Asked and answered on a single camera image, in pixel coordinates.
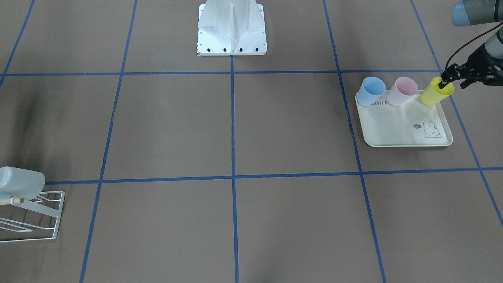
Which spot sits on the blue cup front row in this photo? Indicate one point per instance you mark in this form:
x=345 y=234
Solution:
x=4 y=196

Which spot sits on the blue cup back row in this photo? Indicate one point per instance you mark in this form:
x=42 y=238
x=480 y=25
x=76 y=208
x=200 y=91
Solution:
x=371 y=89

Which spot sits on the wooden rack handle rod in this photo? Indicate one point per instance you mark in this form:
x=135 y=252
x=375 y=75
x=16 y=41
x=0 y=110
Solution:
x=12 y=201

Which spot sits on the pink plastic cup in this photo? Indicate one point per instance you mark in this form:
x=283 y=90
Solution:
x=403 y=89

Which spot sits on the cream rabbit tray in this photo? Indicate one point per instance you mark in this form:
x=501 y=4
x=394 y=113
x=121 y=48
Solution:
x=411 y=124

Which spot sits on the white wire cup rack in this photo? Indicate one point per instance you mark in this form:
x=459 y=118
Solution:
x=38 y=219

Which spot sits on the grey plastic cup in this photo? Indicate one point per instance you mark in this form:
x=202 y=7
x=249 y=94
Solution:
x=21 y=183

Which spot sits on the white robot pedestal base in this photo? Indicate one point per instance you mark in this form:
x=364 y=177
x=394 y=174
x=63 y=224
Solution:
x=231 y=28

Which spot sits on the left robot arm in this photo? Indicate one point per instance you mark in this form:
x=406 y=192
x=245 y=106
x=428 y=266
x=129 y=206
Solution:
x=475 y=12

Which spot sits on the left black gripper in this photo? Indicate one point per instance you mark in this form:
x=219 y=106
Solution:
x=478 y=59

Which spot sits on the blue cup row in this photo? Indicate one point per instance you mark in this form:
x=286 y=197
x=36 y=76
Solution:
x=371 y=89
x=4 y=196

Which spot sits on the yellow plastic cup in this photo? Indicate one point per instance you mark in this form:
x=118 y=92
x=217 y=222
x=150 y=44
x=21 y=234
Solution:
x=430 y=96

